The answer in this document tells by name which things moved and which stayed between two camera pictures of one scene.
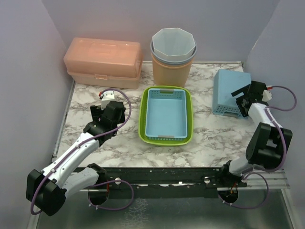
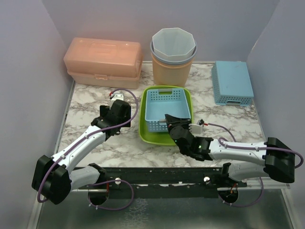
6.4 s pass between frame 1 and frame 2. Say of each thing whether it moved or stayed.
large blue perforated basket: moved
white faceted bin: stayed
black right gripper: moved
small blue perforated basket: moved
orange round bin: stayed
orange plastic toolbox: stayed
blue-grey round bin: stayed
